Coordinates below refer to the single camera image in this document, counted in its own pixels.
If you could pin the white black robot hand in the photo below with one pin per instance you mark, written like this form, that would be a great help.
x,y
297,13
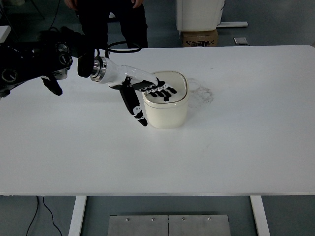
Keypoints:
x,y
105,71

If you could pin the cream lidded trash can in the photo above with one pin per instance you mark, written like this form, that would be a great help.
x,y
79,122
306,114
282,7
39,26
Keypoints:
x,y
168,114

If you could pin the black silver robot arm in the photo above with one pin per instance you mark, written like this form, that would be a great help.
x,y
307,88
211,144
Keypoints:
x,y
51,56

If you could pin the person's left hand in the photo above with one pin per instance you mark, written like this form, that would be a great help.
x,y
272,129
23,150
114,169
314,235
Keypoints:
x,y
136,3

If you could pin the person's right hand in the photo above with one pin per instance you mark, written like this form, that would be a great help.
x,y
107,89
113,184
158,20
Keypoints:
x,y
72,4

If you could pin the brown cardboard box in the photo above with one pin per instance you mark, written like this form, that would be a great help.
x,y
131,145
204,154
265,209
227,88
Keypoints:
x,y
199,38

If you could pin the white plastic bin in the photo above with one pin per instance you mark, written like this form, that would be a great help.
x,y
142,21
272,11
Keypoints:
x,y
198,15

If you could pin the grey floor socket plate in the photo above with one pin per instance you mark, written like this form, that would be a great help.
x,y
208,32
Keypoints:
x,y
240,41

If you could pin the white table foot bar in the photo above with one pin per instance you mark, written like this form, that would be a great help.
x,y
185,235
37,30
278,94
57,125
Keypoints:
x,y
238,24

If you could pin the left white table leg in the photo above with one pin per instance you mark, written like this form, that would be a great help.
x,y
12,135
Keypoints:
x,y
77,216

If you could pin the white table leg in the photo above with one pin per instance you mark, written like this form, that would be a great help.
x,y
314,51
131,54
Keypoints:
x,y
259,215
77,216

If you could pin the white side table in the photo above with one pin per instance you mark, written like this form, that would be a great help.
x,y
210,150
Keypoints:
x,y
4,33

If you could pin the right white table leg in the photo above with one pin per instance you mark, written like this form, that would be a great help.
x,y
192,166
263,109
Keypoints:
x,y
259,215

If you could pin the metal base plate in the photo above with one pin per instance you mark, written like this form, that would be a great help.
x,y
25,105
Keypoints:
x,y
169,225

